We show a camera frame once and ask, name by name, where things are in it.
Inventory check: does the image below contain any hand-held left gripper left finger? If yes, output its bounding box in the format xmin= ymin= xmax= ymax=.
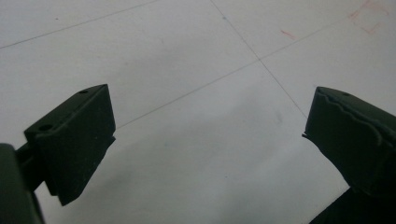
xmin=15 ymin=83 xmax=117 ymax=206

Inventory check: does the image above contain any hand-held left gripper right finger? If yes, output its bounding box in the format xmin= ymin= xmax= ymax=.
xmin=302 ymin=86 xmax=396 ymax=200

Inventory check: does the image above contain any white table cover sheet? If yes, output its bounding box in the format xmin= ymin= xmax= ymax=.
xmin=0 ymin=0 xmax=396 ymax=224

